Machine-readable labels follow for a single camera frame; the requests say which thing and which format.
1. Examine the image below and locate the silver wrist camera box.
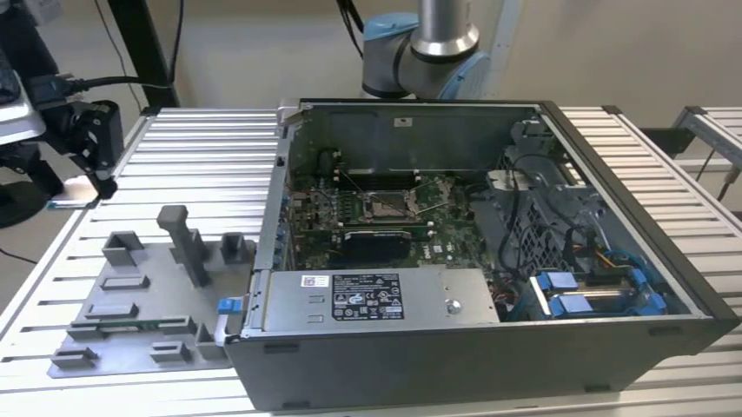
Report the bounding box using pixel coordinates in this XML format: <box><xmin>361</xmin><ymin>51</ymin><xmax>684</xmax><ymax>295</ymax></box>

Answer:
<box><xmin>0</xmin><ymin>93</ymin><xmax>49</xmax><ymax>147</ymax></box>

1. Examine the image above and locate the black camera cable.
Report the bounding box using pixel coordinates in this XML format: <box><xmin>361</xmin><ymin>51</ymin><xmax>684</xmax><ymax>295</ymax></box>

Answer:
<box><xmin>31</xmin><ymin>72</ymin><xmax>177</xmax><ymax>106</ymax></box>

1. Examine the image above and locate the black RAM slot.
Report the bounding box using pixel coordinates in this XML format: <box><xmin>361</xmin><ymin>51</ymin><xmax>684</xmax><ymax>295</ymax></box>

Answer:
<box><xmin>341</xmin><ymin>219</ymin><xmax>436</xmax><ymax>230</ymax></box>
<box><xmin>336</xmin><ymin>168</ymin><xmax>422</xmax><ymax>183</ymax></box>

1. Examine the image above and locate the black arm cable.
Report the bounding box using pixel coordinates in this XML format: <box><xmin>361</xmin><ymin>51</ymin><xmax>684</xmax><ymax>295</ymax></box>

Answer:
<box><xmin>336</xmin><ymin>0</ymin><xmax>368</xmax><ymax>62</ymax></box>

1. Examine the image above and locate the neighbouring metal slat table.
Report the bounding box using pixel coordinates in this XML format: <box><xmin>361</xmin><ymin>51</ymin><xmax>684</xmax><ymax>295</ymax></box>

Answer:
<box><xmin>672</xmin><ymin>105</ymin><xmax>742</xmax><ymax>175</ymax></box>

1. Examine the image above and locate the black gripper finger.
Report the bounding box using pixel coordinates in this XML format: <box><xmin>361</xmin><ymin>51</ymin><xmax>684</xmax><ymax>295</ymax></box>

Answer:
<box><xmin>0</xmin><ymin>143</ymin><xmax>67</xmax><ymax>199</ymax></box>
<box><xmin>70</xmin><ymin>100</ymin><xmax>127</xmax><ymax>201</ymax></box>

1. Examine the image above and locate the CPU socket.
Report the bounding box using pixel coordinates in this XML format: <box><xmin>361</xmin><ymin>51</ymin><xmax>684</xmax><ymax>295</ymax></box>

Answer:
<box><xmin>361</xmin><ymin>189</ymin><xmax>420</xmax><ymax>221</ymax></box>

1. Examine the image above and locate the black table bracket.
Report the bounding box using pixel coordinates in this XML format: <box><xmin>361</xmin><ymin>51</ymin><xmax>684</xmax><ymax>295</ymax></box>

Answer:
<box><xmin>640</xmin><ymin>127</ymin><xmax>697</xmax><ymax>158</ymax></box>

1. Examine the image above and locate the green RAM stick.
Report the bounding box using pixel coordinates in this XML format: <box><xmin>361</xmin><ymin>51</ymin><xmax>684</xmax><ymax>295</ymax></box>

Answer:
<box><xmin>70</xmin><ymin>317</ymin><xmax>190</xmax><ymax>330</ymax></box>

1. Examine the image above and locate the black heatsink block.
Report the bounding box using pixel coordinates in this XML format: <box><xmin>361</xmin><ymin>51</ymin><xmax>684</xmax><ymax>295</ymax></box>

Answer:
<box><xmin>341</xmin><ymin>229</ymin><xmax>414</xmax><ymax>267</ymax></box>

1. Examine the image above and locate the blue disk carrier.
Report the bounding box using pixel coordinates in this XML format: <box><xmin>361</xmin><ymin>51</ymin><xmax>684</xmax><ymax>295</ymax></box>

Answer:
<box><xmin>544</xmin><ymin>289</ymin><xmax>669</xmax><ymax>319</ymax></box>
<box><xmin>530</xmin><ymin>268</ymin><xmax>651</xmax><ymax>291</ymax></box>

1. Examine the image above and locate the black wire in case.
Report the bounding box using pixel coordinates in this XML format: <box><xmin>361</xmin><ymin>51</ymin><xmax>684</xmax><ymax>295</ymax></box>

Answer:
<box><xmin>501</xmin><ymin>154</ymin><xmax>588</xmax><ymax>273</ymax></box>

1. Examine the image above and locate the open grey PC case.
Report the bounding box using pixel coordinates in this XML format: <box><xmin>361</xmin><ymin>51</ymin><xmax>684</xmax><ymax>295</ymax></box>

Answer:
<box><xmin>224</xmin><ymin>97</ymin><xmax>742</xmax><ymax>412</ymax></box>

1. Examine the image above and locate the thin metal locking lever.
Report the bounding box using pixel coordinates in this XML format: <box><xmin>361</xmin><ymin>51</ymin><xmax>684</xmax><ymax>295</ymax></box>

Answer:
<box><xmin>338</xmin><ymin>168</ymin><xmax>380</xmax><ymax>203</ymax></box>

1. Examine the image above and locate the grey plastic parts rack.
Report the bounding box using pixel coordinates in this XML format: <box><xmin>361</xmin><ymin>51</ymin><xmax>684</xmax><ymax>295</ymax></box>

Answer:
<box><xmin>46</xmin><ymin>204</ymin><xmax>261</xmax><ymax>380</ymax></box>

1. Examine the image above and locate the silver power supply unit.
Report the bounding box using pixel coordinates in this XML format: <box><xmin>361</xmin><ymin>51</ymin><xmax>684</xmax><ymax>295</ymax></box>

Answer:
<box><xmin>264</xmin><ymin>268</ymin><xmax>504</xmax><ymax>334</ymax></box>

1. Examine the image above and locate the grey metal drive cage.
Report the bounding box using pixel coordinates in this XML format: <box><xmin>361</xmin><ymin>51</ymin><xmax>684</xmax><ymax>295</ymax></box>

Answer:
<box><xmin>473</xmin><ymin>116</ymin><xmax>692</xmax><ymax>322</ymax></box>

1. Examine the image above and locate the metal socket cover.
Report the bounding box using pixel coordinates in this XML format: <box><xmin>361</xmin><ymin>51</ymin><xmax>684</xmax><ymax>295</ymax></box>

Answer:
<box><xmin>412</xmin><ymin>177</ymin><xmax>460</xmax><ymax>215</ymax></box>

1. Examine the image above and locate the black stand post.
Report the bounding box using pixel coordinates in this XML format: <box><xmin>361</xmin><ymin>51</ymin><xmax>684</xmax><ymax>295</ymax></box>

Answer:
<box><xmin>107</xmin><ymin>0</ymin><xmax>182</xmax><ymax>109</ymax></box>

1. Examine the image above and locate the green motherboard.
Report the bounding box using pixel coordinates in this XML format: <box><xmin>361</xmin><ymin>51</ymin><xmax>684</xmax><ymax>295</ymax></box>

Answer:
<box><xmin>288</xmin><ymin>168</ymin><xmax>496</xmax><ymax>270</ymax></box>

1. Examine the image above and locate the black round stand base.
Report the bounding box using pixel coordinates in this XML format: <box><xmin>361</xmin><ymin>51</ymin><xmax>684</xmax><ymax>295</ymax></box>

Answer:
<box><xmin>0</xmin><ymin>182</ymin><xmax>51</xmax><ymax>229</ymax></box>

